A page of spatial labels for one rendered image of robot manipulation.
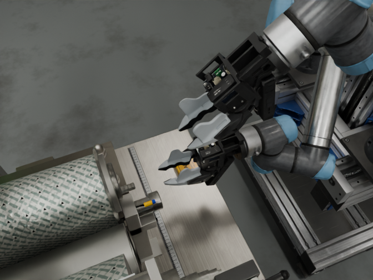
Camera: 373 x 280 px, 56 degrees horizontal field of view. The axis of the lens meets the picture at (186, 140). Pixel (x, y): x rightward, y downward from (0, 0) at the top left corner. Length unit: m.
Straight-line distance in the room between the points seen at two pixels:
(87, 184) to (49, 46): 2.49
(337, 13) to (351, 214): 1.49
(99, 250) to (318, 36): 0.49
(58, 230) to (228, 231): 0.51
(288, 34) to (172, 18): 2.65
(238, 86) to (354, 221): 1.48
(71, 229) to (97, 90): 2.00
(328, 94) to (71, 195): 0.70
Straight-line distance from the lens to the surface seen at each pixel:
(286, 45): 0.54
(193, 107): 0.62
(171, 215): 1.03
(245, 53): 0.54
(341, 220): 1.93
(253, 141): 0.88
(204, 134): 0.58
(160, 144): 1.15
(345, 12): 0.55
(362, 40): 0.61
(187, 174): 0.84
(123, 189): 0.69
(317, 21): 0.54
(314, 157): 1.00
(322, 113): 1.01
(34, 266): 0.69
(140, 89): 2.56
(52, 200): 0.64
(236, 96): 0.54
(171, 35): 2.98
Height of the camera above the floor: 1.85
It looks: 55 degrees down
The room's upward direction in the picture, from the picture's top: straight up
